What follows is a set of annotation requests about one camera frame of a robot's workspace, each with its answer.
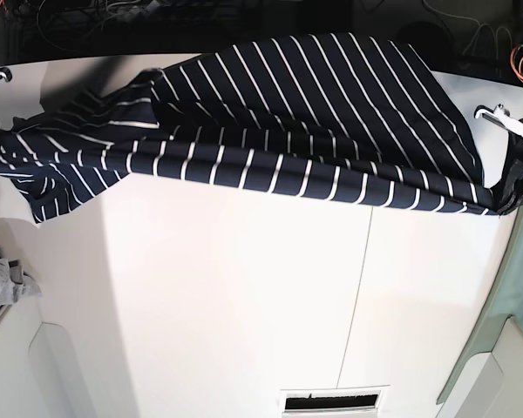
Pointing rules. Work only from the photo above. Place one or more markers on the navy white striped t-shirt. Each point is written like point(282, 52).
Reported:
point(334, 117)

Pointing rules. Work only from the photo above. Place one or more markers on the grey dark clothes pile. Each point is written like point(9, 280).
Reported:
point(15, 283)

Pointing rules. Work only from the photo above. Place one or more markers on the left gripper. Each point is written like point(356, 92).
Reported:
point(508, 192)

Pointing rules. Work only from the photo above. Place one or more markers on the table cable slot opening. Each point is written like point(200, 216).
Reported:
point(332, 402)

